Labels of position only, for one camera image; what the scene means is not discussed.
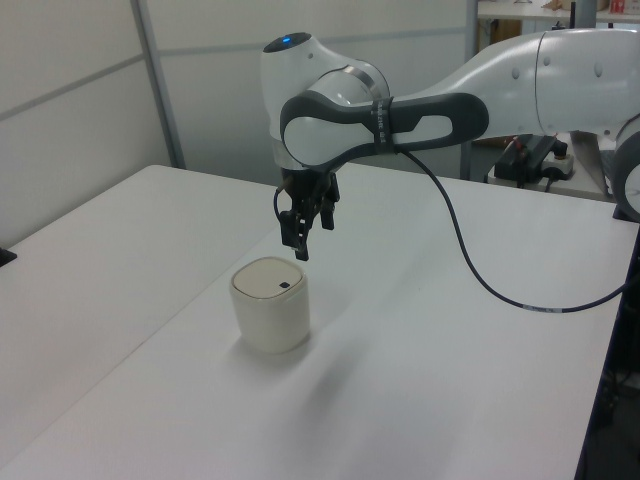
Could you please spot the black power box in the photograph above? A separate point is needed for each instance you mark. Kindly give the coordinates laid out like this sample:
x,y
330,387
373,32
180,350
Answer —
x,y
537,150

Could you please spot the white emergency stop box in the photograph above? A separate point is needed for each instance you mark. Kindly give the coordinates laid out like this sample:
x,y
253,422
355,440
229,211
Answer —
x,y
560,165

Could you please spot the dark robot stand frame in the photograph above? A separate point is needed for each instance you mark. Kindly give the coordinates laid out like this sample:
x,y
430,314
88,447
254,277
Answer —
x,y
612,380

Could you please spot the grey partition post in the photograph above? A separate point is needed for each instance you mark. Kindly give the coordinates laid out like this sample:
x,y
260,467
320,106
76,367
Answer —
x,y
470,30

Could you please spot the white background desk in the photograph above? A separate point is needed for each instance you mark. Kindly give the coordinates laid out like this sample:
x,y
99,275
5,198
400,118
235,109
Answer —
x,y
530,17

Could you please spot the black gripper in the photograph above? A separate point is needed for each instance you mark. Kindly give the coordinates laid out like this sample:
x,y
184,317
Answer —
x,y
310,187

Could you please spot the black table clamp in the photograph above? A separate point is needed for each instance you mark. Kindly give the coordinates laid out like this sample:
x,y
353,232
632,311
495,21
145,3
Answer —
x,y
6,256

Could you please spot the small white trash can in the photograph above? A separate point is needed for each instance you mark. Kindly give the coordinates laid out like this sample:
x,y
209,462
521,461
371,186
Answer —
x,y
270,320

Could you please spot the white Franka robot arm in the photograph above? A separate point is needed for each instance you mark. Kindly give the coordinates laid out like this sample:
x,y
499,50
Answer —
x,y
325,135

